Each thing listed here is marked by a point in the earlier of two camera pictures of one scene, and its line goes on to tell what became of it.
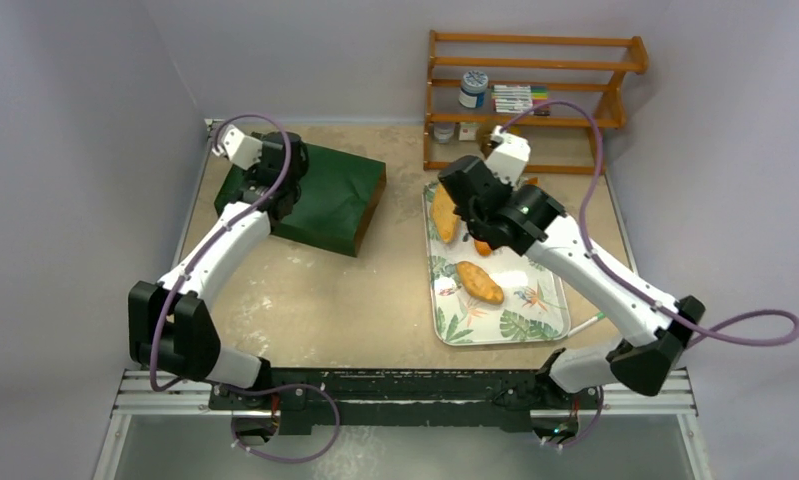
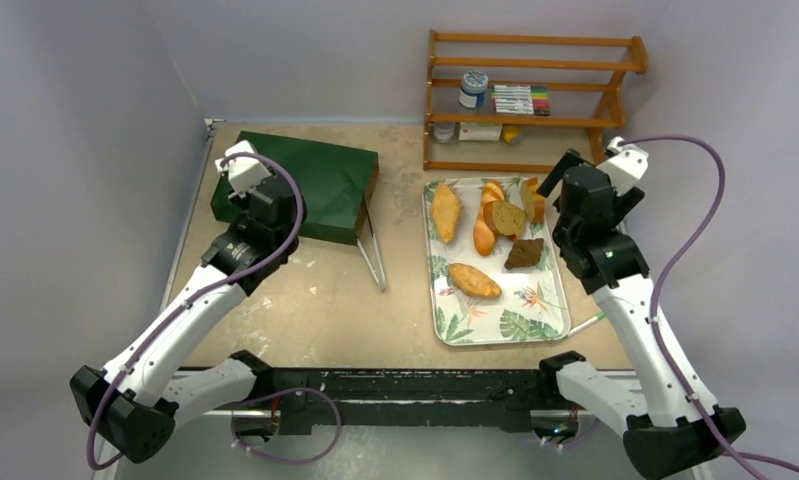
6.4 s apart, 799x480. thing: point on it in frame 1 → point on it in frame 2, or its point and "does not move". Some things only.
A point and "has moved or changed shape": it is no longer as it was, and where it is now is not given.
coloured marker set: x=520 y=99 does not move
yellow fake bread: x=443 y=209 does not move
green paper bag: x=339 y=196 has moved or changed shape
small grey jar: x=444 y=131 does not move
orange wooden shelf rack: x=638 y=65 does not move
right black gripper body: x=490 y=192 → x=567 y=168
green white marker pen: x=597 y=317 does not move
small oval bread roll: x=479 y=283 has moved or changed shape
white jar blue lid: x=473 y=88 does not move
